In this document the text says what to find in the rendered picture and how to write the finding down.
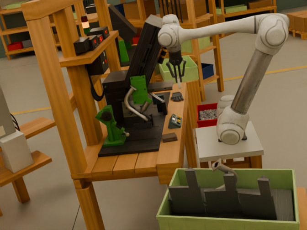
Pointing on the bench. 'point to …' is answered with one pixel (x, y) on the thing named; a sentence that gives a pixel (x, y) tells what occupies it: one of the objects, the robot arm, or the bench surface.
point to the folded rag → (169, 137)
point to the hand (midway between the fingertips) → (179, 82)
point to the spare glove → (177, 96)
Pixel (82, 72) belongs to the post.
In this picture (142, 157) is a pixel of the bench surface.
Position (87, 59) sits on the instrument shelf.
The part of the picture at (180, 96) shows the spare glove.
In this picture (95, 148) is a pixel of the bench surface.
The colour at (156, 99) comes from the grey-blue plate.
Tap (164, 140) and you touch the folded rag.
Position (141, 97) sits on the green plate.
